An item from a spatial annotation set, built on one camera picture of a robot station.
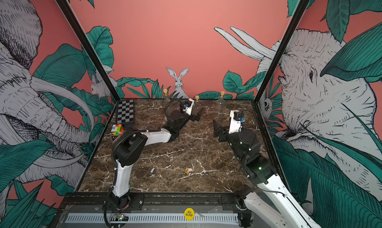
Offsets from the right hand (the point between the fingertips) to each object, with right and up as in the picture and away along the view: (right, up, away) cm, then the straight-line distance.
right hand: (220, 117), depth 65 cm
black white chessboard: (-63, +3, +43) cm, 76 cm away
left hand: (-10, +9, +23) cm, 26 cm away
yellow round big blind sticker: (-14, -48, +7) cm, 50 cm away
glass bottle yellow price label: (-29, +10, +22) cm, 37 cm away
